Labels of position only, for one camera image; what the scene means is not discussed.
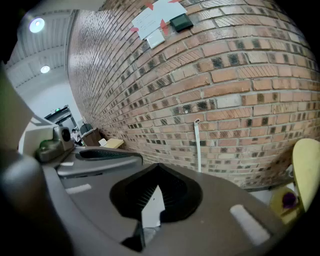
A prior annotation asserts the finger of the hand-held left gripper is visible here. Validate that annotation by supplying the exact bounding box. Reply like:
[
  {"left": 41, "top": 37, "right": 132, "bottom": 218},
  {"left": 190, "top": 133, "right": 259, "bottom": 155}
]
[
  {"left": 74, "top": 147, "right": 142, "bottom": 159},
  {"left": 57, "top": 156, "right": 144, "bottom": 179}
]

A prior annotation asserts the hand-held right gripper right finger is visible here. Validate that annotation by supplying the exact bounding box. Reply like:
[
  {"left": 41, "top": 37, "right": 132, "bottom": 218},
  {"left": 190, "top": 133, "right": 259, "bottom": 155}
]
[{"left": 143, "top": 163, "right": 287, "bottom": 256}]

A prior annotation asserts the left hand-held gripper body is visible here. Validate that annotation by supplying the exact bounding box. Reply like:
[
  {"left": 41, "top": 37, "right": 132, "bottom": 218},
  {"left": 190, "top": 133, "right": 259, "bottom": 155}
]
[{"left": 18, "top": 116, "right": 76, "bottom": 164}]

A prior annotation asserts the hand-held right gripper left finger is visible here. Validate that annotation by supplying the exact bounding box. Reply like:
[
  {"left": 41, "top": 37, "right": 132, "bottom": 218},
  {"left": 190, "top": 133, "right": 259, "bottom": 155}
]
[{"left": 41, "top": 163, "right": 159, "bottom": 253}]

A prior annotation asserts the white wall pipe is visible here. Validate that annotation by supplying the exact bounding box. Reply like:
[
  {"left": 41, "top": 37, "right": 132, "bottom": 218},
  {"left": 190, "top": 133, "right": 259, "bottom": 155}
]
[{"left": 193, "top": 118, "right": 202, "bottom": 174}]

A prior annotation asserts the yellow square table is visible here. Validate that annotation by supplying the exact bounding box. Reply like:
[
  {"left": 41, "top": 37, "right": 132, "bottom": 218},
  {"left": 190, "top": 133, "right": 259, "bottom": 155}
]
[{"left": 105, "top": 138, "right": 125, "bottom": 150}]

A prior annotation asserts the brown wooden cabinet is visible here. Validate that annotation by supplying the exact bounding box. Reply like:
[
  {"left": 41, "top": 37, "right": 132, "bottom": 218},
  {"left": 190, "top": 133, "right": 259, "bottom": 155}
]
[{"left": 81, "top": 127, "right": 103, "bottom": 148}]

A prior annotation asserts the black bag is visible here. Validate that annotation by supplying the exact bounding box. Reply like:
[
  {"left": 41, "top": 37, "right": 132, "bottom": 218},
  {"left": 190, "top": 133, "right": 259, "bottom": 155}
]
[{"left": 79, "top": 122, "right": 94, "bottom": 135}]

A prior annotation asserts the yellow chair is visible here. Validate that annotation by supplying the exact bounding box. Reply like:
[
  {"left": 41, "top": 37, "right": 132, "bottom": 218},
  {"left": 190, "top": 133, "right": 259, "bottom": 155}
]
[{"left": 269, "top": 186, "right": 305, "bottom": 225}]

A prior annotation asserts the purple object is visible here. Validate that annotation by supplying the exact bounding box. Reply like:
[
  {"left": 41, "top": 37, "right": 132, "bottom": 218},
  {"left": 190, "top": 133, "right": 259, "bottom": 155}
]
[{"left": 282, "top": 191, "right": 299, "bottom": 209}]

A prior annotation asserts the white paper sheet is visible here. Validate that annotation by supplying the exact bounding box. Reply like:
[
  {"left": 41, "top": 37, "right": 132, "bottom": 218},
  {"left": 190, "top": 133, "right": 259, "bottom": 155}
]
[{"left": 131, "top": 0, "right": 188, "bottom": 41}]

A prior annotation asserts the dark doorway frame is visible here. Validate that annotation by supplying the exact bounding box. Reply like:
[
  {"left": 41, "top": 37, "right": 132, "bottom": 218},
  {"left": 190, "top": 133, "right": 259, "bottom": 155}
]
[{"left": 43, "top": 105, "right": 77, "bottom": 127}]

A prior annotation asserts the white wall switch plate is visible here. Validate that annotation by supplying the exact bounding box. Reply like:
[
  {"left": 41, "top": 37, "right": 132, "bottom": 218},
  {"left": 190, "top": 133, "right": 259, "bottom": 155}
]
[{"left": 145, "top": 29, "right": 166, "bottom": 50}]

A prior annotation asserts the black wall control panel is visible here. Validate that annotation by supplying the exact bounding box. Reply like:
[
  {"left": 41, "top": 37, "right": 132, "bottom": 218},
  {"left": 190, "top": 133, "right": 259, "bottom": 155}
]
[{"left": 169, "top": 13, "right": 195, "bottom": 33}]

